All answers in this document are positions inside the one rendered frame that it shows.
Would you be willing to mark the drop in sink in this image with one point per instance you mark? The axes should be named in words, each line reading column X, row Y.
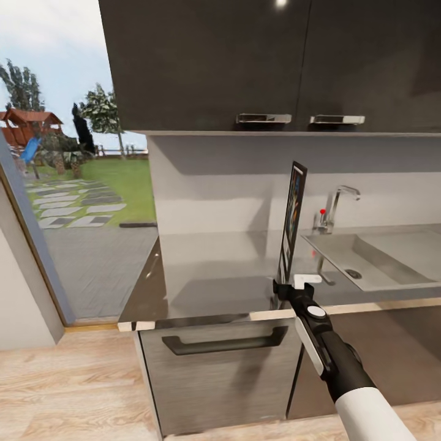
column 380, row 260

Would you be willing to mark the fixed window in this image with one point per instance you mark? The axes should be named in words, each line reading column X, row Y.
column 80, row 187

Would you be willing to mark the poster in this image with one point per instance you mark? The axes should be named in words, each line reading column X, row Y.
column 296, row 190

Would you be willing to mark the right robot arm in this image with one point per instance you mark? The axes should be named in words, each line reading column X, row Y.
column 365, row 413

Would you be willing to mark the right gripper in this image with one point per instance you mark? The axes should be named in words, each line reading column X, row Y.
column 289, row 293

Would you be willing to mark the dishwasher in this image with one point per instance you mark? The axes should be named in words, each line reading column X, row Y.
column 221, row 375

